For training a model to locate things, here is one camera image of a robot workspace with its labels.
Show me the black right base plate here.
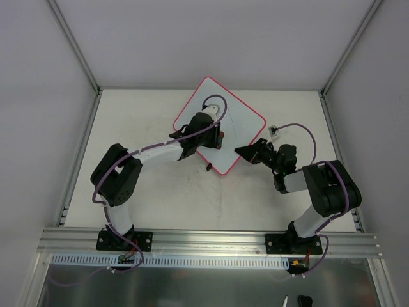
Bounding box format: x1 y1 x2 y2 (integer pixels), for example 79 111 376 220
264 233 323 255

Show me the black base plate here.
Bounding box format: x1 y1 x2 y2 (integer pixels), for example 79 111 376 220
264 233 323 255
95 228 153 252

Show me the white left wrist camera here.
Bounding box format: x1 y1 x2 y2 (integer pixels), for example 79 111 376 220
202 104 220 122

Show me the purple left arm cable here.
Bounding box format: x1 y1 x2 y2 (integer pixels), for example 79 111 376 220
47 94 228 287

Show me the black object bottom edge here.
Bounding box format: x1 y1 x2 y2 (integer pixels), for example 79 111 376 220
298 295 313 307

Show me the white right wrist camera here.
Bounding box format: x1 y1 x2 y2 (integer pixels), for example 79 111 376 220
267 125 280 143

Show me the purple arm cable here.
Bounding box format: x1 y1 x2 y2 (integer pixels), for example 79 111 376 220
47 94 228 287
271 123 349 282

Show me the left aluminium frame post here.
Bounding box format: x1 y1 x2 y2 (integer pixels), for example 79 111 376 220
47 0 102 95

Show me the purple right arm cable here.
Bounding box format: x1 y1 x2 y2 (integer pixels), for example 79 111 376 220
271 123 349 282

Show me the right aluminium frame post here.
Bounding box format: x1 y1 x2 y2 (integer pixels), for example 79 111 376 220
320 0 384 97

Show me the slotted cable duct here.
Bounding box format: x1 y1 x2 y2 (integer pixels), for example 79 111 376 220
50 253 289 271

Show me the aluminium mounting rail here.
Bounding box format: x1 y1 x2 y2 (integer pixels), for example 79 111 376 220
36 227 383 258

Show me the white marker pen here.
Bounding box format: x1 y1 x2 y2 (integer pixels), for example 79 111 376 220
282 295 288 307

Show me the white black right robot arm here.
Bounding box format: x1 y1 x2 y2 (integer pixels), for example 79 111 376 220
235 138 362 255

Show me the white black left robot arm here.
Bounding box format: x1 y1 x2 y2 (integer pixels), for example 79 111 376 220
90 107 223 251

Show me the red black whiteboard eraser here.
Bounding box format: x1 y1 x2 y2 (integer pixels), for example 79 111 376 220
217 131 224 150

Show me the aluminium frame post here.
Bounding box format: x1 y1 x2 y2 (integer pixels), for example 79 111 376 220
320 0 384 97
47 0 102 95

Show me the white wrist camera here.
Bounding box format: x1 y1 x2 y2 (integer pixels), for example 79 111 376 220
267 125 280 143
202 104 220 122

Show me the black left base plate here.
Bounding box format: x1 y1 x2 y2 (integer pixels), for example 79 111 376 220
95 228 153 252

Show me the pink framed whiteboard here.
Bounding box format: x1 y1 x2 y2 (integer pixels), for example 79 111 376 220
173 77 266 175

